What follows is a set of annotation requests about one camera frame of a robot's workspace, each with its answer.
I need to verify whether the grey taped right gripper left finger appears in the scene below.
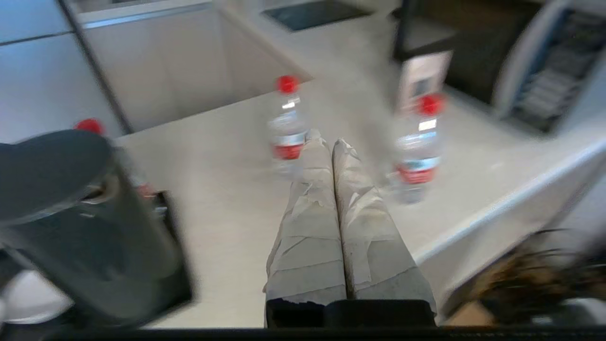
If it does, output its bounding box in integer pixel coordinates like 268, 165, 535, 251
264, 129, 348, 327

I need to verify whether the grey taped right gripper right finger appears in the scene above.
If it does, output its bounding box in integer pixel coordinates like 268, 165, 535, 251
331, 138, 437, 327

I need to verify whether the clear water bottle red cap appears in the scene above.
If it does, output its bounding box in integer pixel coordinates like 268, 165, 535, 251
391, 93, 446, 205
73, 118, 159, 202
266, 75, 311, 178

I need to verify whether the black electric kettle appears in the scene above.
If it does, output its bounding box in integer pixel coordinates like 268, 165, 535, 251
0, 129, 192, 327

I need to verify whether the black rectangular tray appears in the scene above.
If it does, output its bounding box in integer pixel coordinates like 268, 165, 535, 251
0, 189, 197, 332

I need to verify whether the dark haired person head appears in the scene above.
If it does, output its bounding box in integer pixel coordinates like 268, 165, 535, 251
445, 230, 606, 327

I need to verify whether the white QR code card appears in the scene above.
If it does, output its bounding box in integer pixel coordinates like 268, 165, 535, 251
395, 50, 454, 117

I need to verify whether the black induction cooktop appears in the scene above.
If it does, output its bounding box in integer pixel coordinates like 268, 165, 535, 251
262, 0, 372, 32

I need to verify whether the black countertop appliance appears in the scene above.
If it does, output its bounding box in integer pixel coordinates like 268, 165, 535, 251
393, 0, 545, 95

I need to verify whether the white appliance dark window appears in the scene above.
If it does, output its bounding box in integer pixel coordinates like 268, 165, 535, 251
492, 0, 606, 135

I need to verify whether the white round coaster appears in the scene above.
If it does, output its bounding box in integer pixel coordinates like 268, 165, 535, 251
0, 270, 74, 325

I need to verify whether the tall grey refrigerator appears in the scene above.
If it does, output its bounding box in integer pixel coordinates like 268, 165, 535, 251
0, 0, 126, 145

